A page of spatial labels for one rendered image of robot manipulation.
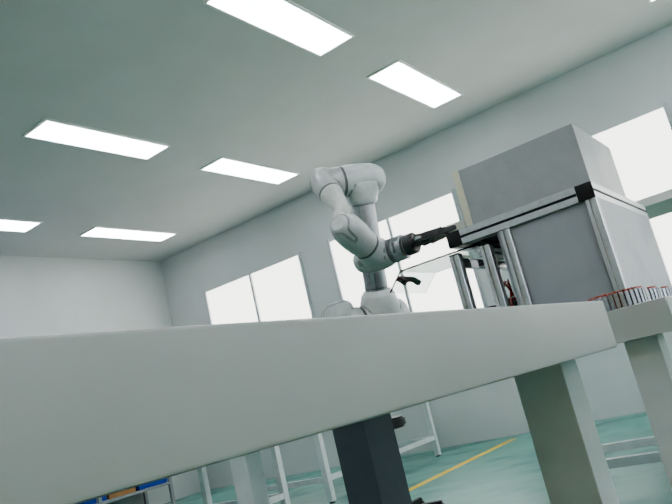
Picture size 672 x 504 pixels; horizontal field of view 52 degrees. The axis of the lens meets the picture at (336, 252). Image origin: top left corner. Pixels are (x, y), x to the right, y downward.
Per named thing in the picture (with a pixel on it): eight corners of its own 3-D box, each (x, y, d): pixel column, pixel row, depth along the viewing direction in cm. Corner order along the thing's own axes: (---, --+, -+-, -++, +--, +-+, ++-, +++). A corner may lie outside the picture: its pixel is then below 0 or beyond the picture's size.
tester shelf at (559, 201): (449, 248, 205) (445, 234, 206) (528, 257, 260) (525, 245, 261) (595, 196, 181) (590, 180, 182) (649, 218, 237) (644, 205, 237)
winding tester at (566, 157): (468, 233, 213) (451, 172, 217) (519, 241, 249) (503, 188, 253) (592, 188, 192) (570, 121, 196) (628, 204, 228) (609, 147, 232)
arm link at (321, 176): (319, 181, 279) (349, 177, 284) (304, 162, 293) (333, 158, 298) (318, 209, 287) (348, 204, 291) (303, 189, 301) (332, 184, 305)
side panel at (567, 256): (531, 342, 189) (498, 231, 196) (535, 341, 192) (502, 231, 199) (634, 315, 174) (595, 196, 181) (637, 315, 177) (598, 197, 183)
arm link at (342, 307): (321, 356, 298) (310, 307, 301) (360, 347, 304) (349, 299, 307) (332, 354, 283) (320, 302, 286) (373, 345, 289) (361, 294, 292)
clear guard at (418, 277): (389, 293, 220) (385, 275, 222) (425, 293, 240) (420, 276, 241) (481, 262, 203) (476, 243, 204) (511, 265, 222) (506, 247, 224)
